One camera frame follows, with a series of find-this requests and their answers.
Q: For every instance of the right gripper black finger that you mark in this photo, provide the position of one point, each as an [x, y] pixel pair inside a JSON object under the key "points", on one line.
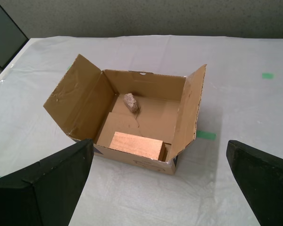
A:
{"points": [[49, 193], [268, 188]]}

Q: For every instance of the dark glass partition panel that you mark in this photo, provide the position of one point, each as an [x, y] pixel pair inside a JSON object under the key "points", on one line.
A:
{"points": [[4, 35]]}

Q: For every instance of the brown cardboard box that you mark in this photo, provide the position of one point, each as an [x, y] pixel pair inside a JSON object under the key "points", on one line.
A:
{"points": [[80, 99]]}

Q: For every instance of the pinkish speckled granite rock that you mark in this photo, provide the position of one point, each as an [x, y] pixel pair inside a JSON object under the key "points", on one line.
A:
{"points": [[131, 102]]}

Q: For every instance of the green tape strip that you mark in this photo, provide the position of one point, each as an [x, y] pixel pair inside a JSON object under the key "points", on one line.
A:
{"points": [[206, 134]]}

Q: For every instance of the light wooden block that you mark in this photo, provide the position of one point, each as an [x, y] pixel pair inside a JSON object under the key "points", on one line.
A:
{"points": [[136, 144]]}

